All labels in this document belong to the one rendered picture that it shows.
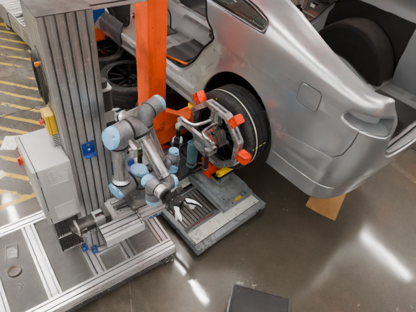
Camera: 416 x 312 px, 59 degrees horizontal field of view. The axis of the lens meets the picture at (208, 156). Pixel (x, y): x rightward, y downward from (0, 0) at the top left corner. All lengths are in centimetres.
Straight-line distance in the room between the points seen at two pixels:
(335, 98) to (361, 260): 173
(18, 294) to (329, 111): 237
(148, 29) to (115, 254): 165
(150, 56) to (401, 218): 283
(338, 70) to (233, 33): 82
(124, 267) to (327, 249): 176
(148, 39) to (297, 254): 213
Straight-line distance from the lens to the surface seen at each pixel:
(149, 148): 208
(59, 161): 220
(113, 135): 197
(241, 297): 270
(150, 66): 274
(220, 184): 338
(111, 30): 429
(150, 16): 257
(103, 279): 286
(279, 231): 347
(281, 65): 248
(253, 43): 261
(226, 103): 275
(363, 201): 405
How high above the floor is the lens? 274
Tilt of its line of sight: 44 degrees down
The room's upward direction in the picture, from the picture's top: 8 degrees clockwise
